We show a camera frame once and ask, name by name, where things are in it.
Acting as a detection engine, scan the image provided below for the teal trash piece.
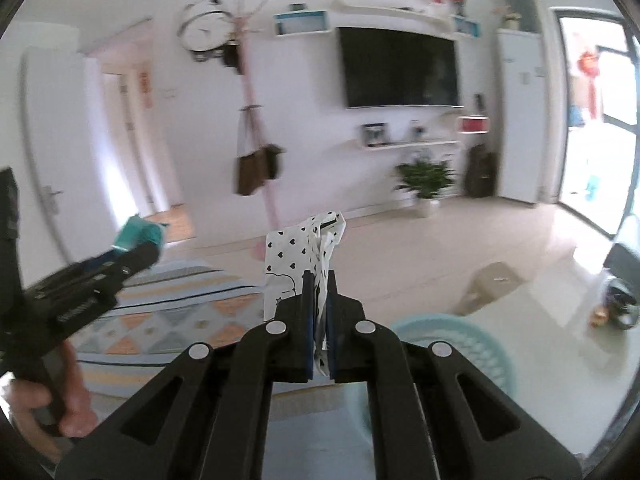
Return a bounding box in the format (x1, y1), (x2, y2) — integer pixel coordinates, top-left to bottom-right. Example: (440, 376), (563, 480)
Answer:
(112, 214), (166, 252)

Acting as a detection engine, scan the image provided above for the white heart pattern bag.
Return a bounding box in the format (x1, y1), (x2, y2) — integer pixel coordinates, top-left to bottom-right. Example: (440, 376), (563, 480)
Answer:
(264, 211), (346, 376)

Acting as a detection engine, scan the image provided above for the person's left hand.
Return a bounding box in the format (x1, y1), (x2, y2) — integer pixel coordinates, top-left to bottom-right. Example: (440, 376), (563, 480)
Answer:
(4, 341), (98, 438)

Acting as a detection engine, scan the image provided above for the teal plastic laundry basket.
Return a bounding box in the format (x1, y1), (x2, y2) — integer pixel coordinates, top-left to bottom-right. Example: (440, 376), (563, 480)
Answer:
(390, 313), (518, 399)

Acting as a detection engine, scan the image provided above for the beige plastic stool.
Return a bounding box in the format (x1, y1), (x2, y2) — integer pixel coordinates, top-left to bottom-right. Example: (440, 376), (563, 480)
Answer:
(457, 261), (525, 315)

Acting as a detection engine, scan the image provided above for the white door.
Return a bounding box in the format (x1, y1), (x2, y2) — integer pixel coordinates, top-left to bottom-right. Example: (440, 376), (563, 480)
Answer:
(22, 47), (137, 262)

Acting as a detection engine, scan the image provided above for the potted green plant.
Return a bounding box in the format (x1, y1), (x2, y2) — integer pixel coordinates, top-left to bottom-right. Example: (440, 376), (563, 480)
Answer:
(395, 158), (454, 218)

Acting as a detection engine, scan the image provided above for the black guitar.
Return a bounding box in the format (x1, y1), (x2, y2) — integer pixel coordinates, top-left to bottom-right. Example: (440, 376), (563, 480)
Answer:
(464, 93), (499, 198)

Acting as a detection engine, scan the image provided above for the white tall cabinet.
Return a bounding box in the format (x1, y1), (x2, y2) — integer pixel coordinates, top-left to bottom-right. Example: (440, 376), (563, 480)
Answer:
(497, 29), (547, 205)

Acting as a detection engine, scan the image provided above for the brown tote bag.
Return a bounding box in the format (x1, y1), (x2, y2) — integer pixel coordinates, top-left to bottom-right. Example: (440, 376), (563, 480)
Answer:
(235, 105), (267, 196)

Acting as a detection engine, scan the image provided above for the small black bag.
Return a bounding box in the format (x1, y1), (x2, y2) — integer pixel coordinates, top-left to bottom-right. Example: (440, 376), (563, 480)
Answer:
(264, 143), (285, 180)

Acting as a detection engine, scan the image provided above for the pink coat rack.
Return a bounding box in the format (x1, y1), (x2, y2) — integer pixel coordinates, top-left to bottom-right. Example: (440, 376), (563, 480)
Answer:
(232, 0), (281, 231)

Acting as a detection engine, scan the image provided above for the sliding glass door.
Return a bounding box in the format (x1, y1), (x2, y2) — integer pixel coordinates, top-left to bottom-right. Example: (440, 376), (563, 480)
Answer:
(554, 9), (639, 237)

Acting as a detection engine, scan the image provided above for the red chinese knot decoration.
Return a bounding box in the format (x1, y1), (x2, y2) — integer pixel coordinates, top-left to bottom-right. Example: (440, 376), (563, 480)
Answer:
(577, 51), (600, 119)

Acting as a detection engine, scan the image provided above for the white wall shelf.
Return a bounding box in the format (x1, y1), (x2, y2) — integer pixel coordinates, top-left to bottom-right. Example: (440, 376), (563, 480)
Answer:
(343, 139), (462, 152)

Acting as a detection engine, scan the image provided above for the butterfly picture frame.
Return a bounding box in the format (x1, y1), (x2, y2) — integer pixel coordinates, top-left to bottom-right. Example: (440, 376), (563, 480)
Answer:
(361, 122), (387, 148)

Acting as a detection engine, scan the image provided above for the red white wall box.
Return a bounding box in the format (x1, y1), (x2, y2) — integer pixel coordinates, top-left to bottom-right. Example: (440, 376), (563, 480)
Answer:
(457, 116), (490, 134)

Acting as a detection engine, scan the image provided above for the round wall clock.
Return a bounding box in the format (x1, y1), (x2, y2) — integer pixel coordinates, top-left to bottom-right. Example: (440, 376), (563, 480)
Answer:
(177, 0), (233, 62)

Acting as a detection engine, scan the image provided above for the wall mounted black television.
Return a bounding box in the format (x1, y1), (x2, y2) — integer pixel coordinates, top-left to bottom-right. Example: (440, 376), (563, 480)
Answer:
(337, 27), (461, 108)

